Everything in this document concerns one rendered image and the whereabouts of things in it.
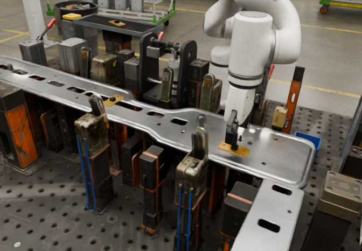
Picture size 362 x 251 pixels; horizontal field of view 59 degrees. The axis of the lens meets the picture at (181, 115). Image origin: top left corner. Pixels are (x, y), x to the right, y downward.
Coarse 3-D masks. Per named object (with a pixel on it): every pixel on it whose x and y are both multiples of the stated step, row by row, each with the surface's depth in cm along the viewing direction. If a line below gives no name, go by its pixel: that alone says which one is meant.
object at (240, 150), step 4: (220, 144) 90; (224, 144) 90; (228, 144) 90; (220, 148) 89; (224, 148) 88; (228, 148) 89; (232, 148) 88; (236, 148) 87; (240, 148) 89; (244, 148) 89; (232, 152) 87; (236, 152) 87; (240, 152) 87; (244, 152) 87; (248, 152) 87; (244, 156) 86
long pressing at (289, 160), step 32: (0, 64) 136; (32, 64) 136; (64, 96) 112; (128, 96) 114; (160, 128) 97; (192, 128) 97; (224, 128) 98; (256, 128) 98; (224, 160) 85; (256, 160) 85; (288, 160) 85
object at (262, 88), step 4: (268, 64) 94; (264, 68) 96; (268, 68) 94; (264, 72) 96; (268, 72) 95; (264, 76) 96; (268, 76) 96; (264, 80) 96; (260, 84) 98; (264, 84) 96; (256, 88) 99; (260, 88) 98; (264, 88) 97; (256, 92) 99; (260, 92) 99; (264, 92) 97; (264, 96) 99; (260, 100) 98; (260, 104) 99; (260, 108) 99
